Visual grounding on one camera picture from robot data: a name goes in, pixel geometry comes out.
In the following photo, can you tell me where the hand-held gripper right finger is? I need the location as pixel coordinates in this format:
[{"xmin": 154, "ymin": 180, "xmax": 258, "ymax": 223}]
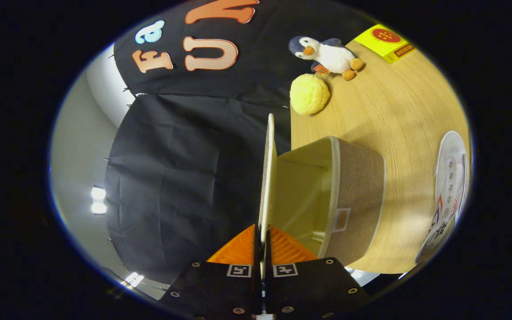
[{"xmin": 265, "ymin": 224, "xmax": 372, "ymax": 320}]

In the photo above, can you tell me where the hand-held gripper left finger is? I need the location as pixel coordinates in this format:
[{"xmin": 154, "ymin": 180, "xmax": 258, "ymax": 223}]
[{"xmin": 158, "ymin": 224, "xmax": 263, "ymax": 320}]

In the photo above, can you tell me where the beige fabric storage box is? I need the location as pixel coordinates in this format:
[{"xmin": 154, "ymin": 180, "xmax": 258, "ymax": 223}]
[{"xmin": 258, "ymin": 113, "xmax": 386, "ymax": 278}]

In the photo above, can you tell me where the white canvas shoe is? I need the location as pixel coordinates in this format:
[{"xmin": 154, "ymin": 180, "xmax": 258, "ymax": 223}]
[{"xmin": 415, "ymin": 130, "xmax": 469, "ymax": 264}]

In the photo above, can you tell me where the yellow bun toy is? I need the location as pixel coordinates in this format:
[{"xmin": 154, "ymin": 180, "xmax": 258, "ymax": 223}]
[{"xmin": 290, "ymin": 73, "xmax": 331, "ymax": 116}]

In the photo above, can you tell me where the penguin plush toy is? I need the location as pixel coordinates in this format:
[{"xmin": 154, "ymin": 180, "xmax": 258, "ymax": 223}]
[{"xmin": 288, "ymin": 36, "xmax": 364, "ymax": 81}]

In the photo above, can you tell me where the yellow book with red circle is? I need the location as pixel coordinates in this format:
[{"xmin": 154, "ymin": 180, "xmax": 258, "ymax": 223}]
[{"xmin": 354, "ymin": 24, "xmax": 416, "ymax": 65}]

